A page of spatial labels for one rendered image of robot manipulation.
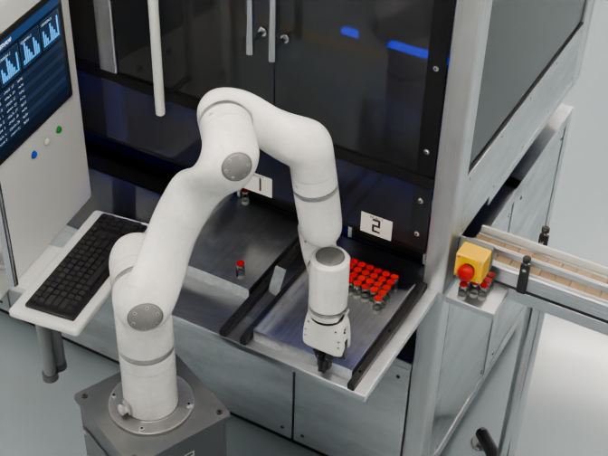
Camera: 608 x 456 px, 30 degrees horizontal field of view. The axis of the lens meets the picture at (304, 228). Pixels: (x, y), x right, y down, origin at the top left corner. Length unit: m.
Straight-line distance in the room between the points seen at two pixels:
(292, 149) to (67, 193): 1.12
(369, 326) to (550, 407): 1.24
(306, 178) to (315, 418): 1.34
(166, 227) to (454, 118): 0.72
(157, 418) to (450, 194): 0.84
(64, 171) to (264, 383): 0.88
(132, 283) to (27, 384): 1.68
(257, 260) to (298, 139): 0.82
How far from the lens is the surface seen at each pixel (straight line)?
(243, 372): 3.43
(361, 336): 2.71
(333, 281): 2.36
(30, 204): 2.97
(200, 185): 2.11
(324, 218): 2.24
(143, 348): 2.38
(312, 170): 2.16
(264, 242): 2.95
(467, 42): 2.43
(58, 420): 3.75
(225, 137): 2.05
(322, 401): 3.32
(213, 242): 2.95
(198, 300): 2.79
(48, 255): 3.09
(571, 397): 3.89
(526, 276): 2.83
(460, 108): 2.51
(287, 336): 2.70
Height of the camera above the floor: 2.77
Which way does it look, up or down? 39 degrees down
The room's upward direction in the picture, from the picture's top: 2 degrees clockwise
